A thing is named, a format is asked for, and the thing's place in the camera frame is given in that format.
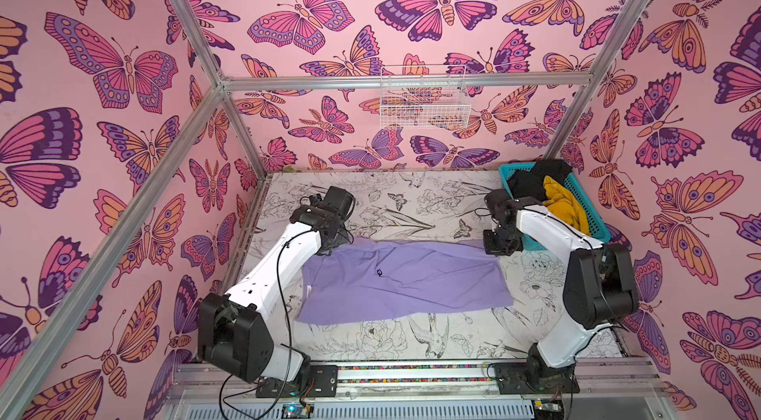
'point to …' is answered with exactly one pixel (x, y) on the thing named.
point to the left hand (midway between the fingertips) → (336, 236)
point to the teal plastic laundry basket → (597, 223)
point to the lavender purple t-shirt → (383, 278)
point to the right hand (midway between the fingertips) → (491, 251)
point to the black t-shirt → (530, 183)
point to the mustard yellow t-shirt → (562, 204)
